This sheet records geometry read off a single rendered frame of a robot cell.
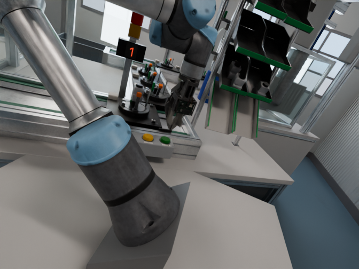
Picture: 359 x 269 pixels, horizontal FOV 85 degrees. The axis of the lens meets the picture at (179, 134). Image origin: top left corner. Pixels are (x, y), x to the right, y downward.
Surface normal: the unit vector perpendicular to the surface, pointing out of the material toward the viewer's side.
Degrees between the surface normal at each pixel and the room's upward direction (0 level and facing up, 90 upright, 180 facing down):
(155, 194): 32
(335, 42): 90
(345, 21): 90
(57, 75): 67
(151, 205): 39
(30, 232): 0
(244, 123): 45
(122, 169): 60
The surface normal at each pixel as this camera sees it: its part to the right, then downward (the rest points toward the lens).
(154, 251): -0.43, -0.86
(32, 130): 0.23, 0.52
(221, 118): 0.27, -0.25
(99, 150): 0.26, 0.12
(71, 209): 0.32, -0.83
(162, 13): 0.04, 0.93
